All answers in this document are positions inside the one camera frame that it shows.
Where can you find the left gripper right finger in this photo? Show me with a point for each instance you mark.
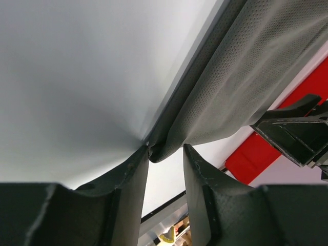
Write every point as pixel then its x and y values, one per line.
pixel 223 211

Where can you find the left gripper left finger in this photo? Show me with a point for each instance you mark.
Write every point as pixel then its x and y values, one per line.
pixel 104 211

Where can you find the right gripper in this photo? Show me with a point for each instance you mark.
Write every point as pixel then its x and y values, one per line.
pixel 302 140

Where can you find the dark grey t shirt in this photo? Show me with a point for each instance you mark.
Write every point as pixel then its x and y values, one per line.
pixel 253 52

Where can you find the red plastic bin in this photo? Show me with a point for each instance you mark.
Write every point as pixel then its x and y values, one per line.
pixel 254 155

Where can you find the aluminium front rail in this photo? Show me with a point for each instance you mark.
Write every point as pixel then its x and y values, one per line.
pixel 174 209

